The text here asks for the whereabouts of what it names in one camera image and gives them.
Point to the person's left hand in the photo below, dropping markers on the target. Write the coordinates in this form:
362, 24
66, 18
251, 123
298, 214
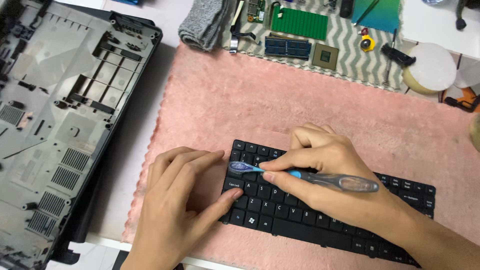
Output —
176, 210

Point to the person's right hand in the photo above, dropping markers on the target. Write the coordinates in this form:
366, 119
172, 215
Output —
330, 180

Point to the blue grey toothbrush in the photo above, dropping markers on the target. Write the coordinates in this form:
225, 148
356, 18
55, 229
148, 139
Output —
337, 181

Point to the black laptop keyboard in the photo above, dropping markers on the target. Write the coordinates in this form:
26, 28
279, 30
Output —
285, 213

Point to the pink fluffy mat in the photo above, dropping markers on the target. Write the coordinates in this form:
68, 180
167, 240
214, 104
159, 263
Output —
262, 108

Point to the square processor chip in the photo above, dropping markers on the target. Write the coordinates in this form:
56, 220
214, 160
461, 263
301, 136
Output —
325, 56

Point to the grey white zigzag mat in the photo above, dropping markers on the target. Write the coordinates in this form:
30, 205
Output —
345, 52

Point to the thin metal screwdriver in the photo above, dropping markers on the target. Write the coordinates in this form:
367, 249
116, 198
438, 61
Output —
390, 56

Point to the blue memory module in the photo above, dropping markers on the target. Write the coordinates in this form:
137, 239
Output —
287, 47

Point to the black brush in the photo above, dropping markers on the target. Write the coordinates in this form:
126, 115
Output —
397, 55

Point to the yellow round tool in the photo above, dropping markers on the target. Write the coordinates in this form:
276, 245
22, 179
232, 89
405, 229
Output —
366, 42

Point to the black laptop bottom case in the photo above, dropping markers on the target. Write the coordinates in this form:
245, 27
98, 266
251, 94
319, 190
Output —
56, 123

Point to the white round lamp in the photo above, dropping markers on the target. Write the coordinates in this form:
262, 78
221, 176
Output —
429, 69

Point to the black orange tool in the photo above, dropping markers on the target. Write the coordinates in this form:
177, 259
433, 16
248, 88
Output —
465, 101

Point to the green ridged block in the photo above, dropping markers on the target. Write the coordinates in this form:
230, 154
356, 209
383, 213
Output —
299, 23

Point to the teal cloth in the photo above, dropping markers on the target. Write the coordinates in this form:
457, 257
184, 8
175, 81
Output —
377, 15

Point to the black cylindrical object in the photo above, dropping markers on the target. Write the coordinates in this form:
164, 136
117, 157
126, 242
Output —
346, 7

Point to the small green circuit board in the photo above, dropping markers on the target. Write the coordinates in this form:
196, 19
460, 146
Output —
256, 10

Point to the grey folded cloth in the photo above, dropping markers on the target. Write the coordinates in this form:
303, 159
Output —
204, 22

